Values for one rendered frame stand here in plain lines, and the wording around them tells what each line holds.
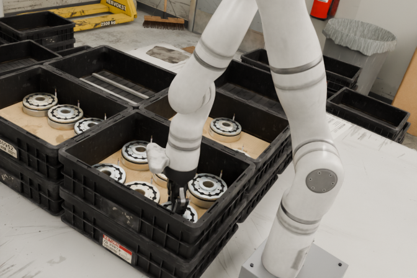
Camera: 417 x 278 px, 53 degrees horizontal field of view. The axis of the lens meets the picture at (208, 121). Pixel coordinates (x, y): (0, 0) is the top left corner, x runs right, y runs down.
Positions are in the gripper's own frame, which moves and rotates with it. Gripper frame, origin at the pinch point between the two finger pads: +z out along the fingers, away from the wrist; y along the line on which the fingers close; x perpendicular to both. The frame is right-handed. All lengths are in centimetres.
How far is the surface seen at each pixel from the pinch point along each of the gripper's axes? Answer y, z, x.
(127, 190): -1.8, -7.6, 11.4
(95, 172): 4.7, -7.6, 17.9
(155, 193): 5.0, -0.5, 3.7
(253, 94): 65, 2, -44
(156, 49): 137, 14, -16
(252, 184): 10.5, 2.2, -24.5
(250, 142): 31.3, 2.1, -30.9
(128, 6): 395, 66, -25
